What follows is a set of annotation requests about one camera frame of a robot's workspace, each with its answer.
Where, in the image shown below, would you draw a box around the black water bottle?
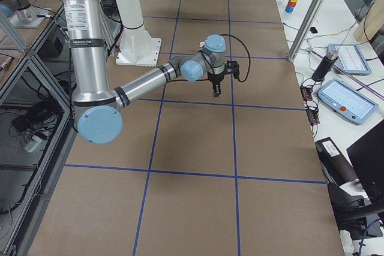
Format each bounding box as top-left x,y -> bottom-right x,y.
311,53 -> 338,82

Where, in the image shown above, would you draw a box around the black monitor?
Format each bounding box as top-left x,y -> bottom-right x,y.
347,121 -> 383,201

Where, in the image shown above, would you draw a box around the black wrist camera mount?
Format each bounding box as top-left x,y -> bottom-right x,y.
224,61 -> 240,81

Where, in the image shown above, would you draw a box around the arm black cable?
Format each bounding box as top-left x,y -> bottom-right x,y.
199,34 -> 252,83

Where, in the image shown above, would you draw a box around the small black box device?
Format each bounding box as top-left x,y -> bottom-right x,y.
310,26 -> 317,34

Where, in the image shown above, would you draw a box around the brown paper table cover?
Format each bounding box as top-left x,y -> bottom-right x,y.
29,0 -> 343,255

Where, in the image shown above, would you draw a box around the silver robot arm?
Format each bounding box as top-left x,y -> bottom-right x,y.
61,0 -> 226,144

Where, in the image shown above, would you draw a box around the stacked coloured toy blocks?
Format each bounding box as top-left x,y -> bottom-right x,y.
284,0 -> 298,13

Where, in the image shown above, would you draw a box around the far teach pendant tablet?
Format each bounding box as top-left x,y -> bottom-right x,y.
327,44 -> 372,76

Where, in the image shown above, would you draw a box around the near teach pendant tablet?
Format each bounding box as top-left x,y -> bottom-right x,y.
317,79 -> 379,125

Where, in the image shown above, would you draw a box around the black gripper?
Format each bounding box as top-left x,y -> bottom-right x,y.
208,71 -> 225,96

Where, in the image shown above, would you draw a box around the white camera pole base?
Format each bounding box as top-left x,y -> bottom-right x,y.
116,0 -> 161,67

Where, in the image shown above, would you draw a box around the teach pendant tablet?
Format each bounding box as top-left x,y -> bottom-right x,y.
327,44 -> 372,76
317,79 -> 379,125

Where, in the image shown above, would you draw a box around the orange circuit board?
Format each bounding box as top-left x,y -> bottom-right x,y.
300,85 -> 320,127

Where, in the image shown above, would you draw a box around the aluminium frame post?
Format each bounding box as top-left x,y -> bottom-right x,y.
287,0 -> 324,62

